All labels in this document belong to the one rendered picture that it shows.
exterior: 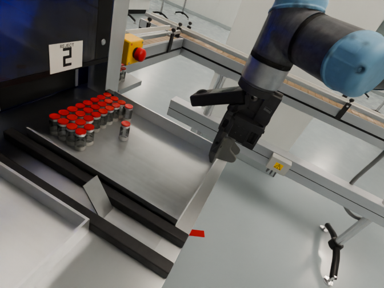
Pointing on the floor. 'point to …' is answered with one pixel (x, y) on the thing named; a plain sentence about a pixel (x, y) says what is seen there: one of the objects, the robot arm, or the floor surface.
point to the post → (100, 82)
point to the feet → (332, 254)
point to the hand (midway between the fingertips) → (210, 156)
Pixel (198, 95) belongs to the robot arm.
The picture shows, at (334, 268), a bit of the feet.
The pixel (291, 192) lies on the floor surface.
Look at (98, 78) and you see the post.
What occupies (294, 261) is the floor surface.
